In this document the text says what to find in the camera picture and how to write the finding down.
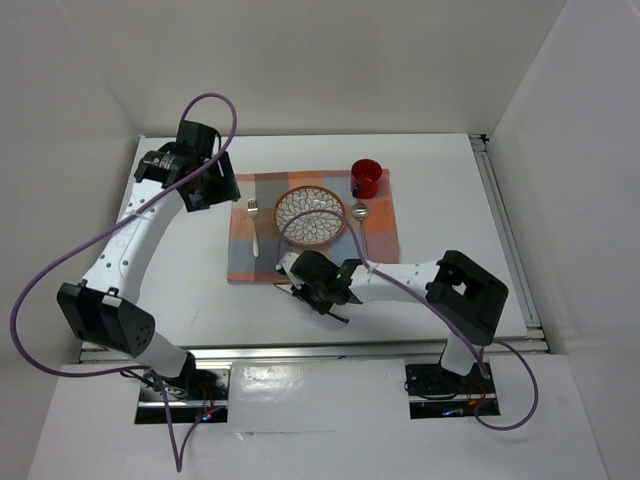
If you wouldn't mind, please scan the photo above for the silver table knife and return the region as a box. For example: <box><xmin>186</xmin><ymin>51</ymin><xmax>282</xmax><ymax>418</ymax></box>
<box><xmin>272</xmin><ymin>282</ymin><xmax>351</xmax><ymax>324</ymax></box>

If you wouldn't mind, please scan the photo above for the floral patterned ceramic plate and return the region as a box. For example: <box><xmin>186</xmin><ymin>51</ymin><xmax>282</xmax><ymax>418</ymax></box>
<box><xmin>273</xmin><ymin>185</ymin><xmax>345</xmax><ymax>247</ymax></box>

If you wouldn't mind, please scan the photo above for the orange checked cloth placemat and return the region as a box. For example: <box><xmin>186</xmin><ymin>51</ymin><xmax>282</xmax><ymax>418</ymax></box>
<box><xmin>227</xmin><ymin>169</ymin><xmax>400</xmax><ymax>284</ymax></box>

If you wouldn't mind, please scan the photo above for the silver fork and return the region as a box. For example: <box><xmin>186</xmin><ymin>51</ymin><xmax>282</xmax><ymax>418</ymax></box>
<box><xmin>247</xmin><ymin>197</ymin><xmax>260</xmax><ymax>258</ymax></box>

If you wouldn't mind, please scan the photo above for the silver spoon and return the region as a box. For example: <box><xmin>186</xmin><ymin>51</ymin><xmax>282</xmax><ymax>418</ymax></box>
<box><xmin>351</xmin><ymin>202</ymin><xmax>369</xmax><ymax>257</ymax></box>

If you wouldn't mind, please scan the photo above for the red mug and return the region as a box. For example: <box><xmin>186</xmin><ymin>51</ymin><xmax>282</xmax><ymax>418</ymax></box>
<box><xmin>350</xmin><ymin>159</ymin><xmax>383</xmax><ymax>199</ymax></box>

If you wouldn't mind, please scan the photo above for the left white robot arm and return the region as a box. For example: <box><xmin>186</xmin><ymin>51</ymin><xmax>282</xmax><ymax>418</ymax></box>
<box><xmin>57</xmin><ymin>120</ymin><xmax>240</xmax><ymax>399</ymax></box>

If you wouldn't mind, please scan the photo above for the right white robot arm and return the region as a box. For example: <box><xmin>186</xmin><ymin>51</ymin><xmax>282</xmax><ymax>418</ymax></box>
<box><xmin>276</xmin><ymin>250</ymin><xmax>509</xmax><ymax>392</ymax></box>

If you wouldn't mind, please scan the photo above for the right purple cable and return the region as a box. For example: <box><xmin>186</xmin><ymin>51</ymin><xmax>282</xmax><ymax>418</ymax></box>
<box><xmin>277</xmin><ymin>209</ymin><xmax>540</xmax><ymax>432</ymax></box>

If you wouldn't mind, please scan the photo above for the purple cable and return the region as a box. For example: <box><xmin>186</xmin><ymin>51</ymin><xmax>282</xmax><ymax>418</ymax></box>
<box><xmin>9</xmin><ymin>92</ymin><xmax>239</xmax><ymax>474</ymax></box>
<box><xmin>277</xmin><ymin>209</ymin><xmax>540</xmax><ymax>432</ymax></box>

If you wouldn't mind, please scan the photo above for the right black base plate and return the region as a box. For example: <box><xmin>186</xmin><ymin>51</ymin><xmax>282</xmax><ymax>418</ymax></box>
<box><xmin>405</xmin><ymin>363</ymin><xmax>496</xmax><ymax>399</ymax></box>

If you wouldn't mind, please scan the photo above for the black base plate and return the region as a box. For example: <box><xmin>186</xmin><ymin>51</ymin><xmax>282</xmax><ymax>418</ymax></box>
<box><xmin>405</xmin><ymin>363</ymin><xmax>496</xmax><ymax>399</ymax></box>
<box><xmin>139</xmin><ymin>369</ymin><xmax>228</xmax><ymax>404</ymax></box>

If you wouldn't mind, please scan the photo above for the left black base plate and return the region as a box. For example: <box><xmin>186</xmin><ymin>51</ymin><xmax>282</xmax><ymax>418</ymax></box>
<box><xmin>139</xmin><ymin>369</ymin><xmax>228</xmax><ymax>404</ymax></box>

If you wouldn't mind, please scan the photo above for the aluminium frame rail right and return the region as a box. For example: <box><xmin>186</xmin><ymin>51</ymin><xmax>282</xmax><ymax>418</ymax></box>
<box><xmin>469</xmin><ymin>134</ymin><xmax>546</xmax><ymax>343</ymax></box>

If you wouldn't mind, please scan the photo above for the aluminium frame rail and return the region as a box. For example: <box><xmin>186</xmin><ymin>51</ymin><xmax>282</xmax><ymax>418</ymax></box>
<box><xmin>78</xmin><ymin>329</ymin><xmax>550</xmax><ymax>364</ymax></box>
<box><xmin>469</xmin><ymin>134</ymin><xmax>546</xmax><ymax>343</ymax></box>

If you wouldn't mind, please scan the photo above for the aluminium frame rail front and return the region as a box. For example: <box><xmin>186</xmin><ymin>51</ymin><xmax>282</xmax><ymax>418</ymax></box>
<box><xmin>78</xmin><ymin>329</ymin><xmax>550</xmax><ymax>364</ymax></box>

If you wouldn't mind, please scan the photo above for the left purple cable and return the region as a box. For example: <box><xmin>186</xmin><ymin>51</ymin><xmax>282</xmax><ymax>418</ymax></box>
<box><xmin>9</xmin><ymin>92</ymin><xmax>239</xmax><ymax>474</ymax></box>

